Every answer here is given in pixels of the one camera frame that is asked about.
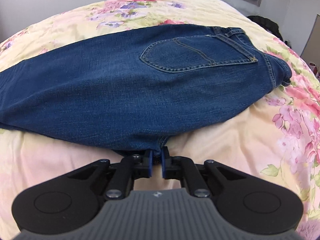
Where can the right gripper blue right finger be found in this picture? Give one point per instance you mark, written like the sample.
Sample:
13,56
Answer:
186,172

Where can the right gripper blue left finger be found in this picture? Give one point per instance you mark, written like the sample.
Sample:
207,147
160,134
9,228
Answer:
123,175

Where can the dark blue denim jeans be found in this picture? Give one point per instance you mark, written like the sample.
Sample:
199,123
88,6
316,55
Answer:
134,89

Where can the floral yellow bed quilt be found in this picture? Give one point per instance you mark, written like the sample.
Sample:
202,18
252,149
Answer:
276,139

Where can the black clothes pile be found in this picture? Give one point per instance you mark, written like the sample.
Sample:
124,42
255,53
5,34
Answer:
267,24

